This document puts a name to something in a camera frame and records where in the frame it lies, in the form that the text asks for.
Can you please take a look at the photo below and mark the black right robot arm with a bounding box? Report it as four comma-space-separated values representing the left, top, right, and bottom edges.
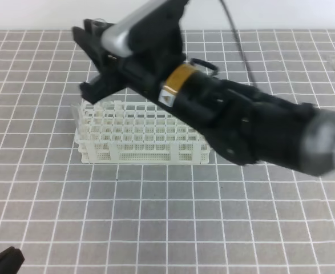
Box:
71, 1, 335, 176

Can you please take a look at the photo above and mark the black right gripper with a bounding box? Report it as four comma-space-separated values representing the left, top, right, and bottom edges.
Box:
72, 1, 188, 110

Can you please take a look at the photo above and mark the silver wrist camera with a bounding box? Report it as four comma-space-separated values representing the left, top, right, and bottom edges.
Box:
100, 0, 167, 58

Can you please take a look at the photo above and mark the white plastic test tube rack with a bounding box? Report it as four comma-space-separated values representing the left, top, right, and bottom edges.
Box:
75, 100, 211, 164

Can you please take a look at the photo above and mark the grey checked tablecloth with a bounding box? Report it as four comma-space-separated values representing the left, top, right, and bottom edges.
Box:
0, 30, 335, 273

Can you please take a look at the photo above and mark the clear test tube in rack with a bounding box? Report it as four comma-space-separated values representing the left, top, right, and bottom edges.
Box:
70, 104, 82, 134

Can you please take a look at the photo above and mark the clear glass test tube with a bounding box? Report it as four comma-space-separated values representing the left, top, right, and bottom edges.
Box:
90, 18, 107, 37

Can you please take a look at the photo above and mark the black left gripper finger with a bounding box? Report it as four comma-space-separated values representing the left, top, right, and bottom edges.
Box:
0, 247, 25, 274

